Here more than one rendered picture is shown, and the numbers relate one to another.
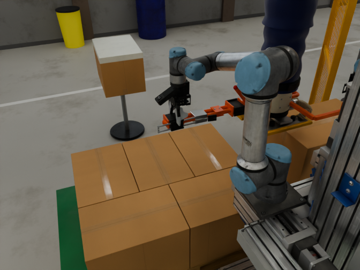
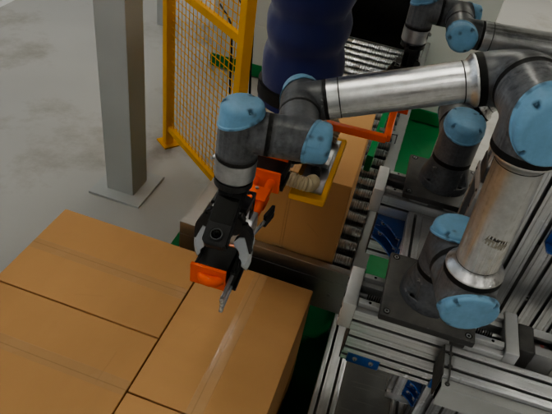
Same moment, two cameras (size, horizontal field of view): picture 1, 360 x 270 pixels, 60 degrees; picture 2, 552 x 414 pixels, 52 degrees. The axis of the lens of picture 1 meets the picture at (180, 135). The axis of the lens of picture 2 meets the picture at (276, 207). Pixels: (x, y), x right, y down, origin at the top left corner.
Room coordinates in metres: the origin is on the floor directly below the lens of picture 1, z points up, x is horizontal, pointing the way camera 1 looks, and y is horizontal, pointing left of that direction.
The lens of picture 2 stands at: (0.81, 0.65, 2.03)
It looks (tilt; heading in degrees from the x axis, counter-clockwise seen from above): 39 degrees down; 302
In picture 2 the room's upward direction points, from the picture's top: 9 degrees clockwise
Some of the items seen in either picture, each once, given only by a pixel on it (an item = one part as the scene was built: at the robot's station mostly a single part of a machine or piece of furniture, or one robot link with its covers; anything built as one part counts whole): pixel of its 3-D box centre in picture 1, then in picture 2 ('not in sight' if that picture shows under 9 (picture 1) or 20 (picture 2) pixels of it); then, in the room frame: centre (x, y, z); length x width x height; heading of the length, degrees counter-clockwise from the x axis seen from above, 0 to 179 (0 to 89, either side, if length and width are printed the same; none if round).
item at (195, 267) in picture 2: (173, 120); (214, 263); (1.31, 0.03, 1.20); 0.08 x 0.07 x 0.05; 112
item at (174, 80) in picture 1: (177, 77); (233, 166); (1.31, 0.01, 1.43); 0.08 x 0.08 x 0.05
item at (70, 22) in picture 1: (71, 27); not in sight; (6.18, 2.07, 0.35); 0.45 x 0.44 x 0.71; 111
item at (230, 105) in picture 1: (235, 107); (268, 171); (1.44, -0.30, 1.20); 0.10 x 0.08 x 0.06; 22
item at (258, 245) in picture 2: not in sight; (269, 253); (1.59, -0.61, 0.58); 0.70 x 0.03 x 0.06; 20
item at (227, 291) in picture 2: (187, 123); (250, 253); (1.28, -0.04, 1.20); 0.31 x 0.03 x 0.05; 114
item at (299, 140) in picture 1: (316, 145); (305, 170); (1.68, -0.92, 0.75); 0.60 x 0.40 x 0.40; 112
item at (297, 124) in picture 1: (282, 122); (320, 163); (1.44, -0.56, 1.09); 0.34 x 0.10 x 0.05; 112
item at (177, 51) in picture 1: (178, 61); (241, 130); (1.30, 0.00, 1.51); 0.09 x 0.08 x 0.11; 34
